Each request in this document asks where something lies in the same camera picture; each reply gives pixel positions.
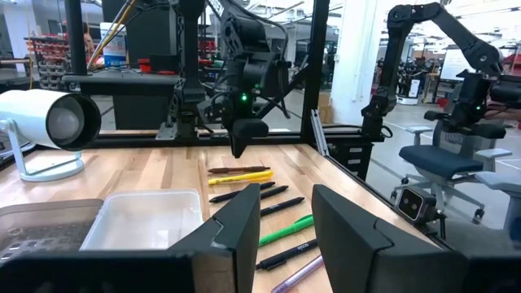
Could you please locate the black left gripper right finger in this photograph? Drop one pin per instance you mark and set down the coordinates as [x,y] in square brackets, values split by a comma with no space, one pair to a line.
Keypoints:
[346,244]

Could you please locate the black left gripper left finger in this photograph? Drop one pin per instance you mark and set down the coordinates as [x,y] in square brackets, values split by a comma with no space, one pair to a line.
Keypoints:
[240,228]

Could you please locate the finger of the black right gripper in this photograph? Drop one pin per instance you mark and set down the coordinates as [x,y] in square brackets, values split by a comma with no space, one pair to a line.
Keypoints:
[235,144]
[242,144]

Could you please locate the brown pen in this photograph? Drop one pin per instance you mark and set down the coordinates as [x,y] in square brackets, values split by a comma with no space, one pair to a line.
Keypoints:
[238,169]

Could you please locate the yellow highlighter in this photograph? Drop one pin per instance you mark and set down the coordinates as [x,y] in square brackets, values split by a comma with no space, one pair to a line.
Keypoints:
[240,177]

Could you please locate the black pen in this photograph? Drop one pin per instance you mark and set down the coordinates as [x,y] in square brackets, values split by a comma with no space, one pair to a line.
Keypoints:
[274,192]
[283,206]
[240,193]
[287,254]

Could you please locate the green pen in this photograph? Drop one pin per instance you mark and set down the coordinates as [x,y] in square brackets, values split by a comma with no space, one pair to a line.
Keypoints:
[285,231]

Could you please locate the purple transparent pen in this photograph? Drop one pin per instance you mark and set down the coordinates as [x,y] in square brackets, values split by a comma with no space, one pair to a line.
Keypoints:
[299,274]

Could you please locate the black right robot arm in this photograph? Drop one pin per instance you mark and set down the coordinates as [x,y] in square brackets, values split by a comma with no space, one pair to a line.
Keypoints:
[248,69]

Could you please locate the background black robot arm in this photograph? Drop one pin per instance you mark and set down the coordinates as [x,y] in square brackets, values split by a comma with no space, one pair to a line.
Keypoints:
[447,32]

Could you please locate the black controller box with labels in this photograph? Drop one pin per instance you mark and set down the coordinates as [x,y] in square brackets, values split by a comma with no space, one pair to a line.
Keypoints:
[354,156]

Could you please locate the clear plastic supply box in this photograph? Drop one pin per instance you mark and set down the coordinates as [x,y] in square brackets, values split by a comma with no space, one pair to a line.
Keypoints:
[142,219]

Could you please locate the blue and white box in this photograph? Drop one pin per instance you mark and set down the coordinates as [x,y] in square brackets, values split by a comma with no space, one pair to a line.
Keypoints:
[114,49]

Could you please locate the black background table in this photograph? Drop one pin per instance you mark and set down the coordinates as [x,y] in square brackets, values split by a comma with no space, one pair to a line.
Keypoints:
[138,110]

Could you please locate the blue seat office chair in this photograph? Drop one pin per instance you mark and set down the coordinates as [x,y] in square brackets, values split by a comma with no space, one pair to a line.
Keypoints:
[439,160]

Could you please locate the grey office chair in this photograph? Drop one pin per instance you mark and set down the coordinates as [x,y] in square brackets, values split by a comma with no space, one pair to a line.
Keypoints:
[500,183]

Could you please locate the red parts bin rack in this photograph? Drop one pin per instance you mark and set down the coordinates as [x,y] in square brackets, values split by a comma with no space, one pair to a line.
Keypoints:
[51,61]

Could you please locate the white spotlight lamp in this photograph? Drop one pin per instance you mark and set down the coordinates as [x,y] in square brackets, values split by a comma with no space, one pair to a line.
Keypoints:
[32,110]

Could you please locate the silver aluminium rail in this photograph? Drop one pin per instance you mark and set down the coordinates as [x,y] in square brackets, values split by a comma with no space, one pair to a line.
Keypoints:
[319,134]

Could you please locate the small table-level camera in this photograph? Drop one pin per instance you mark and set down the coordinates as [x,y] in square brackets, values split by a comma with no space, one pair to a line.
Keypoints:
[415,203]

